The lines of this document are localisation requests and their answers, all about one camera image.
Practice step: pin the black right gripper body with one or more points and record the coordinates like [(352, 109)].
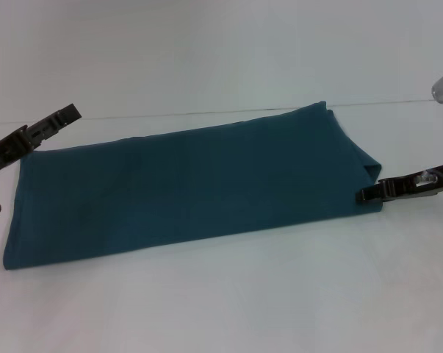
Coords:
[(412, 185)]

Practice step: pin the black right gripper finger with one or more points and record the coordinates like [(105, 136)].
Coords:
[(371, 195)]

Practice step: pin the teal t-shirt with FREE print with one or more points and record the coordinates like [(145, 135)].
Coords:
[(188, 184)]

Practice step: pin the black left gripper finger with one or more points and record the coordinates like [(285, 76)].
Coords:
[(54, 123)]

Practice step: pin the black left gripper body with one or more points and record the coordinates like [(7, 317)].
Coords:
[(6, 149)]

